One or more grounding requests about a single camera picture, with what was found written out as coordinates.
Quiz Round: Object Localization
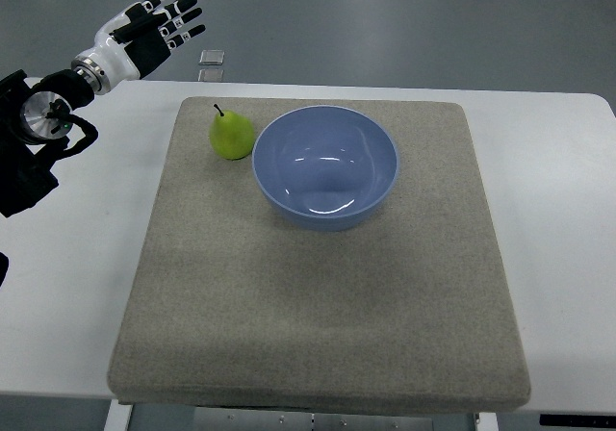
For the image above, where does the lower metal floor plate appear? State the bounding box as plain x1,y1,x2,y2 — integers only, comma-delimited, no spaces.
197,68,224,83

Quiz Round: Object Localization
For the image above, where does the blue bowl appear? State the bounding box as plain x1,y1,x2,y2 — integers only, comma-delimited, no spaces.
252,105,399,232

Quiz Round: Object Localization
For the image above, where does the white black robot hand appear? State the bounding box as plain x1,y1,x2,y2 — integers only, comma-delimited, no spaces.
71,0,206,95

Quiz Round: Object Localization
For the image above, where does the metal floor plate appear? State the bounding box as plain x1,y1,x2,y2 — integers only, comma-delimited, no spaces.
197,68,224,83
198,50,225,65

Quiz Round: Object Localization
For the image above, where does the metal table frame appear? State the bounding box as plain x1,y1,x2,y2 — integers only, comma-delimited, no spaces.
103,398,500,431

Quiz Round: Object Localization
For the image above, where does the green pear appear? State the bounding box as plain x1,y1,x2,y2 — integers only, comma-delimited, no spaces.
209,104,256,161

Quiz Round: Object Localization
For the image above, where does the grey felt mat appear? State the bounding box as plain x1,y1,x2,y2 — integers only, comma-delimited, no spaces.
107,97,531,415

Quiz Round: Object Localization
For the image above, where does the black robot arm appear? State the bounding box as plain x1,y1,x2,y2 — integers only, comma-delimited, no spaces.
1,69,98,217

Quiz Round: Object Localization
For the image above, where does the upper metal floor plate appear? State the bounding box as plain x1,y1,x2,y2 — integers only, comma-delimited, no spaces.
198,50,225,65

